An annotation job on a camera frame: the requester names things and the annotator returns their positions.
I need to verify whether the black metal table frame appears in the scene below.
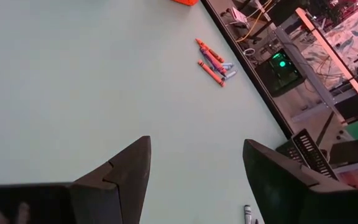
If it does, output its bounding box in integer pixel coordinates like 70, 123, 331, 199
200, 0, 294, 140

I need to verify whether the grey metal table leg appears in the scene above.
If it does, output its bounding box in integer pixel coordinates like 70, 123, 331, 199
273, 26, 348, 125

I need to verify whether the teal table mat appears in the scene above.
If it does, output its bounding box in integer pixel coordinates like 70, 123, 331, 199
0, 0, 288, 224

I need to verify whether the wooden table board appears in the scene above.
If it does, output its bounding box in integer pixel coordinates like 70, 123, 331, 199
295, 7, 358, 96

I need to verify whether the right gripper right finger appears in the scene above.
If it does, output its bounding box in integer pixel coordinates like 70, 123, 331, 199
242, 138, 358, 224

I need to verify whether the black perforated computer case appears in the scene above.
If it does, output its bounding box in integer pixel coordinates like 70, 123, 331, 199
254, 49, 305, 98

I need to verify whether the white leaf print cloth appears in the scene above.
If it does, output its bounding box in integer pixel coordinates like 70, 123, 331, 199
303, 0, 358, 91

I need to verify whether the yellow cable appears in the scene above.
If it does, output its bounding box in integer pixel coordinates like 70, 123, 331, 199
234, 0, 273, 44

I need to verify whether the black plastic basket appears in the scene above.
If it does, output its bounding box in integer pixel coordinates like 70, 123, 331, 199
274, 128, 341, 182

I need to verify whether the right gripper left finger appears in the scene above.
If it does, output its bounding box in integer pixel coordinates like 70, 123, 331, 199
0, 135, 152, 224

